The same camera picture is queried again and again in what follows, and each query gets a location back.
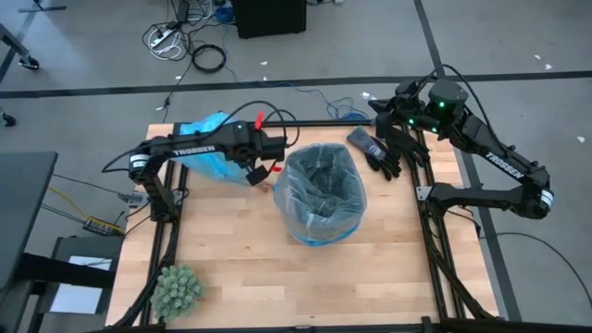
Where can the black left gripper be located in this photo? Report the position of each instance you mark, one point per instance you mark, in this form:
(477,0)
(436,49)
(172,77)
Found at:
(263,143)

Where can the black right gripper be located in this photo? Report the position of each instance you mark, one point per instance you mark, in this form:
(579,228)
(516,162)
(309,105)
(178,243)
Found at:
(407,111)

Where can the blue plastic trash bag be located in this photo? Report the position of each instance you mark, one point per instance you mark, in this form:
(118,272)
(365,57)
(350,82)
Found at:
(208,162)

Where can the dark grey trash bin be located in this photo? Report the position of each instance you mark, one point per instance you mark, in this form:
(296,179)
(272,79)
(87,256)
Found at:
(319,178)

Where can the clear blue-rimmed trash bag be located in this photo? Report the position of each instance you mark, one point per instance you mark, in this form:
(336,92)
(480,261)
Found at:
(324,222)

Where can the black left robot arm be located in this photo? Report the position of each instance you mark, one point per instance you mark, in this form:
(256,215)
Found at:
(185,148)

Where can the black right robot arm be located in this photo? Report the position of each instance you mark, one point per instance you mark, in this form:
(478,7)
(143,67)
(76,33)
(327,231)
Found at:
(499,157)

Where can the red tape tag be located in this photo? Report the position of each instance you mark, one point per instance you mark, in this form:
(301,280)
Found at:
(259,120)
(276,168)

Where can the grey and black work glove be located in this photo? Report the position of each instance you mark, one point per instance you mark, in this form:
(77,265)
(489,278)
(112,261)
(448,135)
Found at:
(374,150)

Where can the small green artificial plant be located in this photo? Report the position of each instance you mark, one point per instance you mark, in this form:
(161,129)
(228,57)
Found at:
(178,291)

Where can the black box on floor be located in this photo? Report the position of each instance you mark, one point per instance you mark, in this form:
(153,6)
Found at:
(268,18)

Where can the white power strip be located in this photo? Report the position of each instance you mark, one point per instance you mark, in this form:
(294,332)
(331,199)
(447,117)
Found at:
(164,37)

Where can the white paper sheet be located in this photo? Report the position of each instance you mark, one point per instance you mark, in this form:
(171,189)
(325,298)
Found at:
(81,287)

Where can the dark grey desk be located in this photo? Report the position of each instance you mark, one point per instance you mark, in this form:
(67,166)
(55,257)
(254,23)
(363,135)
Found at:
(23,208)

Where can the black chair caster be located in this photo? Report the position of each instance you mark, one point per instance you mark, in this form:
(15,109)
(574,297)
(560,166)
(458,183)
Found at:
(28,63)

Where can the black aluminium table frame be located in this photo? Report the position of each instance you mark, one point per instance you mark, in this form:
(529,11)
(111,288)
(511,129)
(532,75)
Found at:
(161,245)

